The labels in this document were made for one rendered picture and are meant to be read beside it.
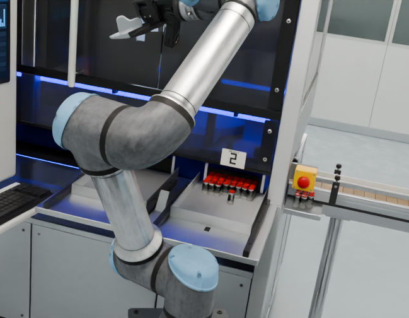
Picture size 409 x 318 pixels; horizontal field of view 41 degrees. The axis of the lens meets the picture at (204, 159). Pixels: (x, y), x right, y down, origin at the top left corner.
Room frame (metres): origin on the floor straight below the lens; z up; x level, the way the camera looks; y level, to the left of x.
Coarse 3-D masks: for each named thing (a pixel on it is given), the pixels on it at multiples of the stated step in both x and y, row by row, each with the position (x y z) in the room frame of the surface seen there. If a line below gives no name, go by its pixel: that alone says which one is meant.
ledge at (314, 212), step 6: (288, 198) 1.85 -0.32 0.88; (288, 204) 1.79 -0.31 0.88; (318, 204) 1.82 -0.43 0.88; (288, 210) 1.75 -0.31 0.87; (294, 210) 1.75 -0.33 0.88; (300, 210) 1.75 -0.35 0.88; (306, 210) 1.76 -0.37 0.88; (312, 210) 1.77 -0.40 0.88; (318, 210) 1.77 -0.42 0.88; (300, 216) 1.74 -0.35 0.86; (306, 216) 1.74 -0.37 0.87; (312, 216) 1.73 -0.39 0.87; (318, 216) 1.73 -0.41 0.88
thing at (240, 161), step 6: (222, 150) 1.81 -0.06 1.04; (228, 150) 1.80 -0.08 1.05; (222, 156) 1.81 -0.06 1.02; (228, 156) 1.80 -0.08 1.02; (234, 156) 1.80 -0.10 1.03; (240, 156) 1.79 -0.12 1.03; (222, 162) 1.80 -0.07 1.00; (228, 162) 1.80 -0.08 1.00; (234, 162) 1.80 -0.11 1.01; (240, 162) 1.79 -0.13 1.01
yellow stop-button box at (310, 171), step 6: (300, 168) 1.75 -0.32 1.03; (306, 168) 1.76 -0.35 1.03; (312, 168) 1.77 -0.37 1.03; (294, 174) 1.75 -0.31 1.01; (300, 174) 1.74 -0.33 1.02; (306, 174) 1.74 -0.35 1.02; (312, 174) 1.73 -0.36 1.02; (294, 180) 1.74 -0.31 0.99; (312, 180) 1.73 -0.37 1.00; (294, 186) 1.74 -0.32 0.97; (312, 186) 1.73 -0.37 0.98
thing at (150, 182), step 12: (144, 168) 1.95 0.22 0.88; (84, 180) 1.73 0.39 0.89; (144, 180) 1.83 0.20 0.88; (156, 180) 1.84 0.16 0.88; (168, 180) 1.80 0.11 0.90; (72, 192) 1.65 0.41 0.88; (84, 192) 1.64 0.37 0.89; (96, 192) 1.63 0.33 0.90; (144, 192) 1.72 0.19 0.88; (156, 192) 1.68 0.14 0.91
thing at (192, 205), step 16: (192, 192) 1.78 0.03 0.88; (256, 192) 1.85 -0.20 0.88; (176, 208) 1.57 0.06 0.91; (192, 208) 1.65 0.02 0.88; (208, 208) 1.67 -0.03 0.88; (224, 208) 1.68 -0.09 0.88; (240, 208) 1.70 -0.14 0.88; (256, 208) 1.72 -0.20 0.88; (208, 224) 1.55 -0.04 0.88; (224, 224) 1.53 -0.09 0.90; (240, 224) 1.52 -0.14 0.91
